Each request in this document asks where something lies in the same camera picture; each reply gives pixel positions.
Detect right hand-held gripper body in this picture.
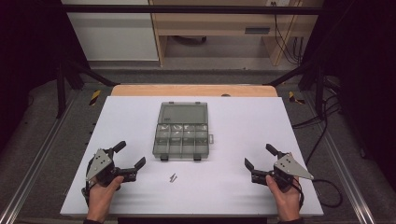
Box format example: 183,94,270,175
250,151,315,192

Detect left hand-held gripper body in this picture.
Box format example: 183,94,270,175
85,147,138,189

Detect grey transparent compartment box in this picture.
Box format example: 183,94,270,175
151,101,215,162

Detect person's right hand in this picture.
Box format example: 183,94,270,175
265,175,302,221

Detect person's left hand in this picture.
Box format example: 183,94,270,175
86,175,125,221

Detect white board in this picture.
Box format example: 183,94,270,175
59,95,325,218

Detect yellow black striped tape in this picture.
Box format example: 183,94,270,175
89,90,103,107
288,91,306,105

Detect black metal stand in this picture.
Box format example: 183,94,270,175
55,58,121,119
263,58,329,119

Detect wooden table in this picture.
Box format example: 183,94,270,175
110,84,278,98

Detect white cabinet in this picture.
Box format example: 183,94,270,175
60,0,161,63

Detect black floor cables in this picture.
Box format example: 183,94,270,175
291,77,342,166

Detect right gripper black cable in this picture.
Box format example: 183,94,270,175
292,177,344,209

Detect aluminium floor rail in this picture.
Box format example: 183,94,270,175
0,92,79,224
303,92,378,224

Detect black cables behind desk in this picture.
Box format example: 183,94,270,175
271,1,305,66

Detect grey drawer handle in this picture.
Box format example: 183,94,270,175
244,27,272,35

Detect black horizontal frame bar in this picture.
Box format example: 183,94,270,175
61,4,325,15

